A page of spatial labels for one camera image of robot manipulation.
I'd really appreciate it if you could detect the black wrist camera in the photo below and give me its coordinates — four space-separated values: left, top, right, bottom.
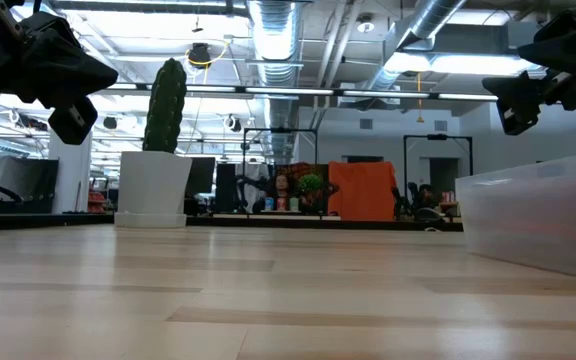
47 97 99 146
482 71 545 137

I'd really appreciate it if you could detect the white round ceiling sensor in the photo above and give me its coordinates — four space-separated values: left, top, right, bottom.
355 12 377 36

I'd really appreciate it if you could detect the black panel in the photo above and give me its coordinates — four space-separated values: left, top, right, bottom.
215 163 238 211

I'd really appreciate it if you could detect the black aluminium table frame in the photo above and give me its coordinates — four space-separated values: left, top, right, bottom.
0 212 464 233

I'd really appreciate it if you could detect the black ceiling dome camera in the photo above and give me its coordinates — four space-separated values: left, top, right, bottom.
187 42 214 71

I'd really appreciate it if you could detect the person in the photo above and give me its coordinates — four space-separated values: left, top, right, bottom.
267 173 295 200

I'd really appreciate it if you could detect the orange red cloth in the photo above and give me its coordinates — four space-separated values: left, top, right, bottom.
327 160 399 222

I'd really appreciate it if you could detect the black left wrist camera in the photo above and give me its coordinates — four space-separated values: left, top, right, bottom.
47 97 99 146

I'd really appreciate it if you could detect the translucent plastic bin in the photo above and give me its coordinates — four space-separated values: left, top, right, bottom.
455 149 576 284

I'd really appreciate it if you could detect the small green bushy plant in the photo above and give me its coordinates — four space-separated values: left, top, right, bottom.
298 173 323 197

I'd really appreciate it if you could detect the black frame stand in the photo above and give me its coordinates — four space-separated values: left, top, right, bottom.
402 133 474 221
241 127 319 217

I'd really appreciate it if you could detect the silver smooth ventilation duct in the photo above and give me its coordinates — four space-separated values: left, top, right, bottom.
365 0 469 109

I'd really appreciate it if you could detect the white pillar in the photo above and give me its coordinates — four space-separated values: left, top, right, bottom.
49 128 93 215

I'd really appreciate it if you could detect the silver ribbed ventilation duct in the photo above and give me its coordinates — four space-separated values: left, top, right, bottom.
245 0 303 166

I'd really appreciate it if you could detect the dark grey partition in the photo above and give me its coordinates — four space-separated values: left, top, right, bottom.
0 157 60 215

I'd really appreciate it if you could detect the black monitor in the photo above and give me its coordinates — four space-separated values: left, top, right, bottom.
184 156 217 198

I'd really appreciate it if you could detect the white hexagonal plant pot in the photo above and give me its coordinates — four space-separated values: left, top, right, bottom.
113 150 193 230

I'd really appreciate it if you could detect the long ceiling light strip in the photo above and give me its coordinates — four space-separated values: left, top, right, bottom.
92 82 499 104

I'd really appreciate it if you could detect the yellow hanging cord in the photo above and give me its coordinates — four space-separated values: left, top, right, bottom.
416 72 425 124

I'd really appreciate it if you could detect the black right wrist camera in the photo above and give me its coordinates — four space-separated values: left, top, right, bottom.
482 71 545 137

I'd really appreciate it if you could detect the green cactus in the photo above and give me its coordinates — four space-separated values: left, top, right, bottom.
142 57 188 155

